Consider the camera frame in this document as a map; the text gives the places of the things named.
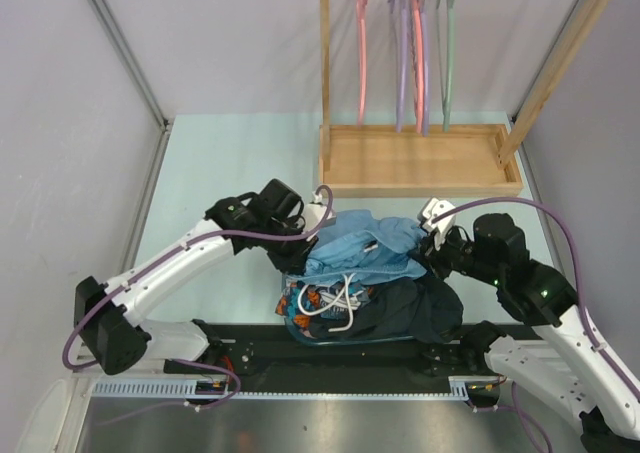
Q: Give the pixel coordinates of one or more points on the purple hanger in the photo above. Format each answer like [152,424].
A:
[399,26]

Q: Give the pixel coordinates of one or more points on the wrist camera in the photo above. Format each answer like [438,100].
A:
[315,212]
[433,219]

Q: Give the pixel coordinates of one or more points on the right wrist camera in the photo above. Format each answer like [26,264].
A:
[433,219]

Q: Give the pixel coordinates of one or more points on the sage green hanger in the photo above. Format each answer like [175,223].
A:
[445,37]

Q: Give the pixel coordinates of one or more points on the light blue shorts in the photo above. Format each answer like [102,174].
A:
[373,250]

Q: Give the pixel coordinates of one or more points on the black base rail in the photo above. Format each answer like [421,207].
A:
[268,359]

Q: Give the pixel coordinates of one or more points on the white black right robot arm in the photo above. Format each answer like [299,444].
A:
[591,397]

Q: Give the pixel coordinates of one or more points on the pink hanger left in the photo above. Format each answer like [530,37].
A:
[361,6]

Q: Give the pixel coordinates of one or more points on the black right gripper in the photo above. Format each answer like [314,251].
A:
[429,253]

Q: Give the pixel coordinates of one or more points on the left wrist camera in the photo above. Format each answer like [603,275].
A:
[315,212]

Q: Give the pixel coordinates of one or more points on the wooden clothes rack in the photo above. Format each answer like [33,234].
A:
[468,160]

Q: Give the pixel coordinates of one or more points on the dark navy shorts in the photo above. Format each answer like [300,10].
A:
[426,309]

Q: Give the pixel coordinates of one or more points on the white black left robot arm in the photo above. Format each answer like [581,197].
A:
[112,318]

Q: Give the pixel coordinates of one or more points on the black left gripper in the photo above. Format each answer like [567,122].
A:
[294,262]

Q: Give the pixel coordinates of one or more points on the aluminium corner frame post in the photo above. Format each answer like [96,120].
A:
[122,48]

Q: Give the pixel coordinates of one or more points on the blue patterned shorts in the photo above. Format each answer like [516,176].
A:
[305,305]

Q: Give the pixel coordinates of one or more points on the salmon pink hanger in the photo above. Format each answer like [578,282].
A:
[417,55]

